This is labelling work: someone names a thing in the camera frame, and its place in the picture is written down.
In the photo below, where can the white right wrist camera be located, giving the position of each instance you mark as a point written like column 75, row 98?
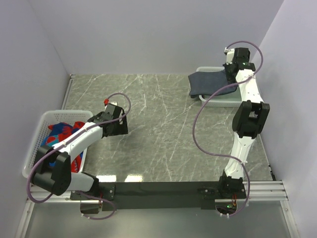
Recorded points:
column 229, row 55

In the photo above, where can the aluminium table edge rail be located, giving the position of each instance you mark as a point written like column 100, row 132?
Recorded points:
column 72, row 77

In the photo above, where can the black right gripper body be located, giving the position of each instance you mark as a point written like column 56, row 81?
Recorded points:
column 227, row 70

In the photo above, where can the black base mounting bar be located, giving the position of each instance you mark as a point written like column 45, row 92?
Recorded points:
column 159, row 195

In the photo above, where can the blue grey cloth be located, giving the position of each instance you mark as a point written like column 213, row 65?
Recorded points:
column 206, row 83

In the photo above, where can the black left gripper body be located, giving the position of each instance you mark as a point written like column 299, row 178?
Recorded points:
column 119, row 129

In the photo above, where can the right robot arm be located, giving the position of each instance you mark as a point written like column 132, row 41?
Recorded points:
column 247, row 123

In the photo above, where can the aluminium front frame rail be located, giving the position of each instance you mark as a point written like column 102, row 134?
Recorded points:
column 259, row 209

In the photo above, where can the white laundry basket with clothes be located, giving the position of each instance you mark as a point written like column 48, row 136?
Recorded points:
column 52, row 126

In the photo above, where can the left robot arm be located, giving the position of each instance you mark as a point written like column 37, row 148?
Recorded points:
column 52, row 167

